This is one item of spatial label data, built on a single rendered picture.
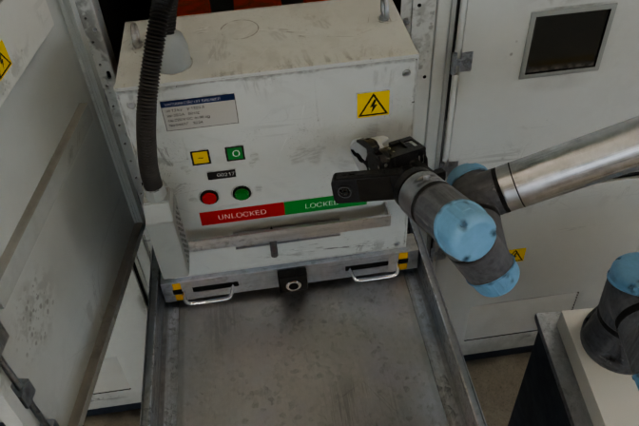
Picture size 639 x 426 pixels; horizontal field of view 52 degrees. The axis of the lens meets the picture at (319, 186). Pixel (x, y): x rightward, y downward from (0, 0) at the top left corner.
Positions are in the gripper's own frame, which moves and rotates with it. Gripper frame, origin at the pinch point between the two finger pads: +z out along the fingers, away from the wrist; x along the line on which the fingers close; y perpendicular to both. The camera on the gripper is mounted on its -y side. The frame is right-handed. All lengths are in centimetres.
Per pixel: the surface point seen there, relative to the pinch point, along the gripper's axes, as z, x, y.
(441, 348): -11.8, -42.0, 9.0
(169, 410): -3, -40, -43
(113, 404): 72, -101, -63
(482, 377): 38, -116, 51
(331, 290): 10.0, -36.8, -4.7
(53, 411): 0, -33, -62
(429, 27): 18.5, 11.7, 27.1
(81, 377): 11, -36, -57
